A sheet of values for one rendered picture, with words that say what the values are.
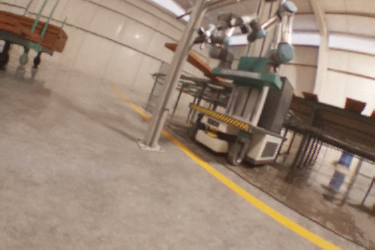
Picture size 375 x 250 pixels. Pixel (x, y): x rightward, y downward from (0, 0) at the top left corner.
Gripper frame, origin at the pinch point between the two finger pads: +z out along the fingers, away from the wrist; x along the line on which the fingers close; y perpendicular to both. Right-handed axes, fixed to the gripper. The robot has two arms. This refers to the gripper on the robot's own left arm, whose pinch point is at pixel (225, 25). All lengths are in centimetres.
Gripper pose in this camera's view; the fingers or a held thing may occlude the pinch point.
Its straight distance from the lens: 103.9
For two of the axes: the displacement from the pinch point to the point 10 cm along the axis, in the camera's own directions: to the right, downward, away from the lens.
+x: 4.2, 1.5, -9.0
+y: -3.9, -8.6, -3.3
